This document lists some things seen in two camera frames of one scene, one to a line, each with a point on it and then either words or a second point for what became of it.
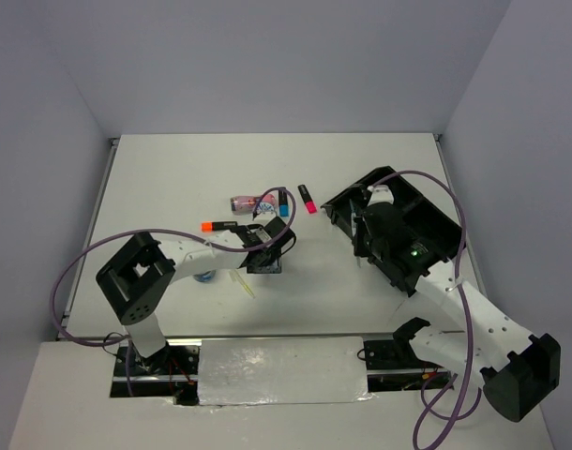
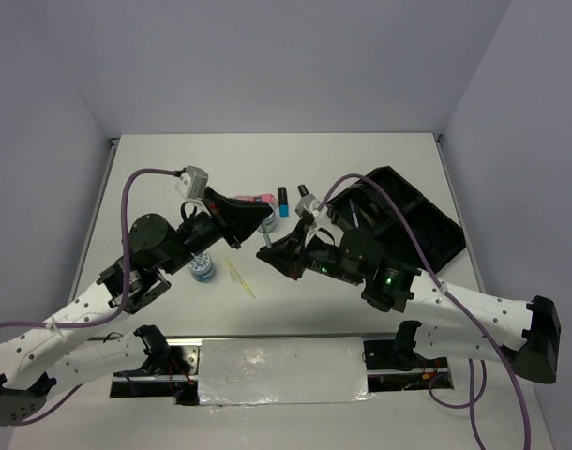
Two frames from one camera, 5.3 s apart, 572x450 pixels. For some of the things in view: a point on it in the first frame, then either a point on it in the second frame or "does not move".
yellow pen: x=245 y=284 does not move
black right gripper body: x=364 y=244 → x=306 y=249
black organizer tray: x=386 y=221 does not move
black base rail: x=386 y=366 does not move
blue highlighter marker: x=283 y=202 does not move
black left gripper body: x=272 y=264 → x=224 y=218
